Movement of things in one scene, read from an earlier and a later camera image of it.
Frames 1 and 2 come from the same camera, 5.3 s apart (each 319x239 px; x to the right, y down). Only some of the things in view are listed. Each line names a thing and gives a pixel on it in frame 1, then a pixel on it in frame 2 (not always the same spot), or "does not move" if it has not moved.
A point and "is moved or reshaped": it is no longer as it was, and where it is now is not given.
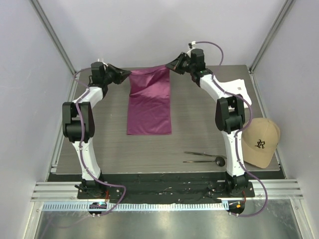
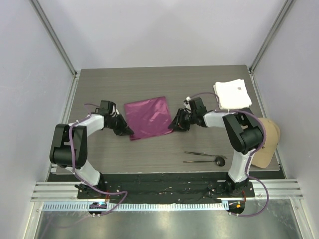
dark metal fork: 203,154 does not move
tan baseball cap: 260,140 does not move
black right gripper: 174,65 -> 178,122
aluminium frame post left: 46,26 does not move
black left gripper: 120,74 -> 124,129
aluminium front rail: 67,190 does not move
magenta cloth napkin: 149,110 is moved or reshaped
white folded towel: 234,87 does not move
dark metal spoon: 220,161 does not move
